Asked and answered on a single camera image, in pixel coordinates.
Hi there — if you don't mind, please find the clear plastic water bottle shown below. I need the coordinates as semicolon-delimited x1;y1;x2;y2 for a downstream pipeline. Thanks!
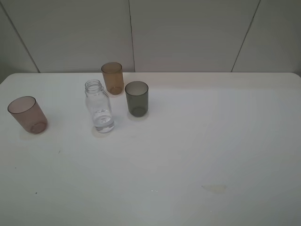
85;80;114;133

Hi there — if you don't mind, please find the grey translucent plastic cup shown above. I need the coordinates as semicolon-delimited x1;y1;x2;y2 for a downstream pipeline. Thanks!
125;81;149;117

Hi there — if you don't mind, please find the orange translucent plastic cup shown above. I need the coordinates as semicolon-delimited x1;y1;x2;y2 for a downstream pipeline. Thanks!
101;62;124;95

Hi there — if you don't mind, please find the pink translucent plastic cup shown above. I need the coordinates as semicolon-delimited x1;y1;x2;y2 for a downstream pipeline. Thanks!
8;96;48;134

